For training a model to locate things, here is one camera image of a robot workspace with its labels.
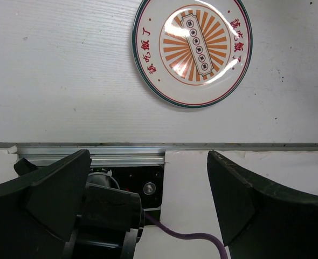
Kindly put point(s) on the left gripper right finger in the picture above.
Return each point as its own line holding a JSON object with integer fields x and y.
{"x": 259, "y": 218}

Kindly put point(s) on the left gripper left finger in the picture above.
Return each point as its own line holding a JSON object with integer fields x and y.
{"x": 38, "y": 210}

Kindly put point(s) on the orange sunburst plate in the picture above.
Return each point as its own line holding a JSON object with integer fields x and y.
{"x": 192, "y": 54}

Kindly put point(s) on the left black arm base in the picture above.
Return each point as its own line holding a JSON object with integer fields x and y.
{"x": 137, "y": 189}

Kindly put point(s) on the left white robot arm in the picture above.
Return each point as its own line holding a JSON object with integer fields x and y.
{"x": 110, "y": 222}

